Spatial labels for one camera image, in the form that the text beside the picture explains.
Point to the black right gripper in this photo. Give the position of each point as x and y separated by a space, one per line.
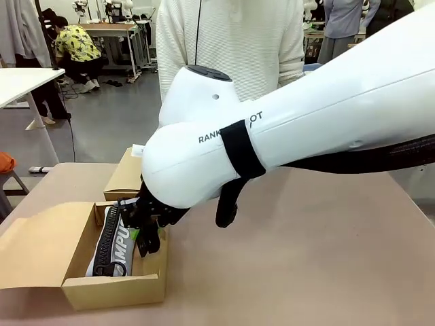
159 210

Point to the grey zip pencil case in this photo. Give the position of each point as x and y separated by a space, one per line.
124 244

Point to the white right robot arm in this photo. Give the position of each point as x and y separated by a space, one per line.
306 119

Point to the small cardboard box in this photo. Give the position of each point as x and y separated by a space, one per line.
122 180

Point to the large open cardboard box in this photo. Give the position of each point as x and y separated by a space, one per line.
40 244

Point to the grey stool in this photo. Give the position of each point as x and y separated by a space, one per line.
15 185

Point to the orange cloth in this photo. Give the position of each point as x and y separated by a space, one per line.
6 162

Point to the barefoot person in dark trousers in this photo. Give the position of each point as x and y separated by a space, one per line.
51 102

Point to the white table with pole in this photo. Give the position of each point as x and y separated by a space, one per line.
23 83

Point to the person in yellow patterned shirt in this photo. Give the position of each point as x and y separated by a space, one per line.
78 47

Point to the background workbench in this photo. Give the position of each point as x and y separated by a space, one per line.
115 34

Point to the person in white sweater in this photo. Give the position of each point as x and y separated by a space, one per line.
238 40

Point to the black stand pole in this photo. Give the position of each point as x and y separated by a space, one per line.
47 34

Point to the grey hanging garment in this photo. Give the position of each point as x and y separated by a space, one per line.
23 30

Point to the person in grey clothes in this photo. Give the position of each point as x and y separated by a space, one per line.
343 23

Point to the person in black jacket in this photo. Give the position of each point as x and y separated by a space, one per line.
387 17

